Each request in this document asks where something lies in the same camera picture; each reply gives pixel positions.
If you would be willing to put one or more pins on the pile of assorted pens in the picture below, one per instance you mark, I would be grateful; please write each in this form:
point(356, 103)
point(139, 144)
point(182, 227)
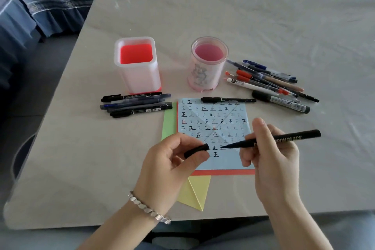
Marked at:
point(263, 80)

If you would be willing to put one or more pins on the square white red pen holder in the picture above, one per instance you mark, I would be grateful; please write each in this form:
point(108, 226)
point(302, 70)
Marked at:
point(140, 77)

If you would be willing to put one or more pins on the black brush pen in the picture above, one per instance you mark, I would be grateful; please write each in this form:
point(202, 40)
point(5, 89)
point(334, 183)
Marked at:
point(307, 135)

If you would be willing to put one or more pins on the person's left hand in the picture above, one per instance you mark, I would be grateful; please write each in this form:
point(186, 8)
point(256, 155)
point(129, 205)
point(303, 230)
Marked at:
point(158, 179)

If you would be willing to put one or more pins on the blue paper with writing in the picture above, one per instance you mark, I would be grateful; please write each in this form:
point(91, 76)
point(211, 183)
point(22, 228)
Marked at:
point(222, 162)

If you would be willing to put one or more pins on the black marker pen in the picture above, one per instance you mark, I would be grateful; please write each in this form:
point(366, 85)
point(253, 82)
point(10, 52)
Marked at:
point(117, 97)

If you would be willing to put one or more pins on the long grey pen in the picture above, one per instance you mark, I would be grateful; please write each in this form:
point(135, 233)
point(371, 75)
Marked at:
point(164, 104)

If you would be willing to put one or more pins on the round pink pen holder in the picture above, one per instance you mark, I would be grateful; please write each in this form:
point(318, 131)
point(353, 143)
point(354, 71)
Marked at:
point(202, 74)

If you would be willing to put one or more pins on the yellow paper sheet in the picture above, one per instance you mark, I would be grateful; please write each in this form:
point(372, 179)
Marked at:
point(196, 191)

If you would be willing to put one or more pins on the green paper sheet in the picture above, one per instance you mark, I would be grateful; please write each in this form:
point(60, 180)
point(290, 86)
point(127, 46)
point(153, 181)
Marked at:
point(169, 126)

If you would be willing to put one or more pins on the person's right hand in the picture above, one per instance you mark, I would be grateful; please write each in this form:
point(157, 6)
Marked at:
point(278, 173)

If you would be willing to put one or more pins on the thin black fineliner pen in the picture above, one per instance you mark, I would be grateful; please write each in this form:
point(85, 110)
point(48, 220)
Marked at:
point(228, 100)

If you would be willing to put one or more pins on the blue covered sofa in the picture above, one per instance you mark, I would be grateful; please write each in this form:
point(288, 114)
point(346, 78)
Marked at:
point(58, 0)

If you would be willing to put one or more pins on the short black pen cap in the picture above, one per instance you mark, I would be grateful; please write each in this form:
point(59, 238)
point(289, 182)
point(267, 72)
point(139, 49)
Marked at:
point(196, 150)

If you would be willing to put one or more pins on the black marker with barcode label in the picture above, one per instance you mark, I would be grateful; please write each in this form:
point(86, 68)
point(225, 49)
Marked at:
point(140, 111)

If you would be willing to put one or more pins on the red paper sheet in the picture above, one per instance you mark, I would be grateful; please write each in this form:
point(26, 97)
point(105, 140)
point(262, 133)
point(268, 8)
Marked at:
point(222, 172)

